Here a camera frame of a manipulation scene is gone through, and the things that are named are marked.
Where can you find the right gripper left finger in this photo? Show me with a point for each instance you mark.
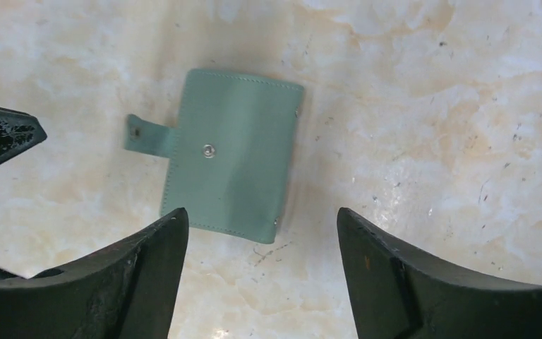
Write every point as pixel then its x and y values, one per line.
pixel 125 290

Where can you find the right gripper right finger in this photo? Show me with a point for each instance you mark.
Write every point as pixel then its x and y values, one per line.
pixel 397 290

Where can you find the green leather card holder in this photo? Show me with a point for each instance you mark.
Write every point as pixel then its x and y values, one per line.
pixel 229 152

